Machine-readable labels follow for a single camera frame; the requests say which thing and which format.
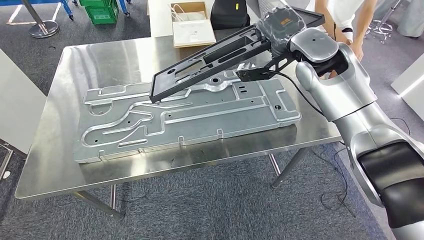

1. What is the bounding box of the person's right hand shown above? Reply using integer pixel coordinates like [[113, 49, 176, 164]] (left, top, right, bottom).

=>
[[335, 31, 352, 46]]

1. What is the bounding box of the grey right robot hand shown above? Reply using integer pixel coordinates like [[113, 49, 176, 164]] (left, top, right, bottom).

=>
[[256, 5, 307, 57]]

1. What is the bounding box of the person's left hand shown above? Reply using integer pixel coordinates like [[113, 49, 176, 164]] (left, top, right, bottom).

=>
[[350, 39, 365, 63]]

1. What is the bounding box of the black plastic plate frame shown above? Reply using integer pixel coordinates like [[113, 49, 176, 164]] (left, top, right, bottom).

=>
[[149, 6, 326, 104]]

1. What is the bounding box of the stamped sheet metal part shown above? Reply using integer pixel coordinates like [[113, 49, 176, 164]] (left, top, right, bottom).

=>
[[72, 62, 302, 164]]

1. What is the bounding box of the stainless steel workbench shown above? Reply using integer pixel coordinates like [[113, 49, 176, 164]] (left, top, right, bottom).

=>
[[14, 33, 344, 221]]

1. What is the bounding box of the person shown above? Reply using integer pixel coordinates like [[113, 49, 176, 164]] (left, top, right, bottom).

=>
[[304, 0, 379, 80]]

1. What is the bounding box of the chrome chair base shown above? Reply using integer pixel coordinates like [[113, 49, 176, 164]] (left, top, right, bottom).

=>
[[365, 0, 402, 45]]

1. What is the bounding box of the black case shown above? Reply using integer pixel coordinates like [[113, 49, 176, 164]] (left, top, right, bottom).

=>
[[210, 0, 252, 31]]

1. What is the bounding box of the grey fabric cover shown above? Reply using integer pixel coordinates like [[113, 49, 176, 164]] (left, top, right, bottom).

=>
[[396, 0, 424, 38]]

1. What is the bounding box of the white cabinet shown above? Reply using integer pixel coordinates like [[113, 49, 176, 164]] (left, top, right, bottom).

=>
[[390, 52, 424, 114]]

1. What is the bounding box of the open cardboard box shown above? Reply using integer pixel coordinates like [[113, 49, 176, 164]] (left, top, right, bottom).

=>
[[169, 1, 209, 23]]

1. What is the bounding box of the beige flat box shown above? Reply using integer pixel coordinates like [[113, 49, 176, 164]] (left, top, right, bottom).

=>
[[172, 19, 217, 48]]

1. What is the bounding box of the white table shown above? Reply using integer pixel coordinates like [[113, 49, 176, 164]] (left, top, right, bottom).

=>
[[147, 0, 266, 38]]

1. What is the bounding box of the green plastic crate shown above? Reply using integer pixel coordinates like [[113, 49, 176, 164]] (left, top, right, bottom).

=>
[[79, 0, 115, 8], [85, 2, 119, 26]]

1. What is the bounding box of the white panel board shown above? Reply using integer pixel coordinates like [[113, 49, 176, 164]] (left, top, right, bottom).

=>
[[0, 48, 47, 155]]

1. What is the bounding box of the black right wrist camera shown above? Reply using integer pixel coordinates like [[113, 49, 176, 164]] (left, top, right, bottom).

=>
[[235, 51, 299, 83]]

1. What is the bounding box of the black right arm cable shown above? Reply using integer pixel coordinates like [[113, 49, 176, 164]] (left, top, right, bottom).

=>
[[268, 69, 327, 117]]

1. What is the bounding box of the black floor cable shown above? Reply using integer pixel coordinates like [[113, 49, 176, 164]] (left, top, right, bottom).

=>
[[311, 141, 358, 219], [390, 117, 412, 137]]

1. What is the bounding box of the white coiled cable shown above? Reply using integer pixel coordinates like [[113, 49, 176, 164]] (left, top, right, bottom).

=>
[[169, 3, 187, 23]]

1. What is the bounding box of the chrome stanchion post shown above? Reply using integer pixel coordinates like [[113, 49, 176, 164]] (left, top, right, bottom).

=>
[[21, 0, 61, 39]]

